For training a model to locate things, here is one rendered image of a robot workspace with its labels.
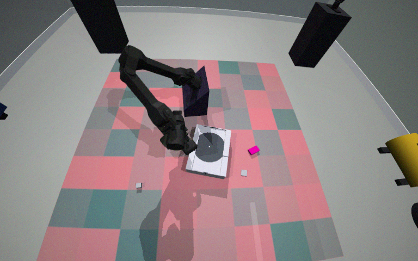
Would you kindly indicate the magenta rectangular block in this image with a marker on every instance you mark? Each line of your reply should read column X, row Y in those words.
column 253, row 150

